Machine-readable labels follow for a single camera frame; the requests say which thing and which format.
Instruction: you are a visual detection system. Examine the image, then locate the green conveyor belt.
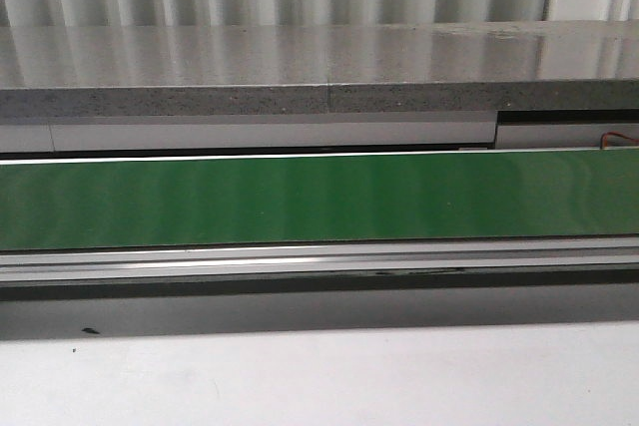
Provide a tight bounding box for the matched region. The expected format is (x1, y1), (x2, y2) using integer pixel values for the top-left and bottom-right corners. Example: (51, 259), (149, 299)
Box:
(1, 149), (638, 251)

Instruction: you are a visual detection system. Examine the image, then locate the red orange wire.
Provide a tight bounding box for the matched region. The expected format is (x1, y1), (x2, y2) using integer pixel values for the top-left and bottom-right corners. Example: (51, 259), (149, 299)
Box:
(598, 132), (639, 149)

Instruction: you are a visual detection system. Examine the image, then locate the white far conveyor rail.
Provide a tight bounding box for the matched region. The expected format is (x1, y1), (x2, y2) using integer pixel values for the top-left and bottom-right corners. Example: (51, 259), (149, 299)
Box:
(1, 146), (638, 166)

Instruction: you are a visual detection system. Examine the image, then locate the grey stone counter slab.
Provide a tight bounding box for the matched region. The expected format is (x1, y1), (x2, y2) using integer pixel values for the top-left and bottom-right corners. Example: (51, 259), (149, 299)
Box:
(1, 21), (638, 119)

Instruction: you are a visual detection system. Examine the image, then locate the aluminium conveyor side rail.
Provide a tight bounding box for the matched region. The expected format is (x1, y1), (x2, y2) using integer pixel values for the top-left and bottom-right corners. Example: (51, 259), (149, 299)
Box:
(1, 236), (638, 286)

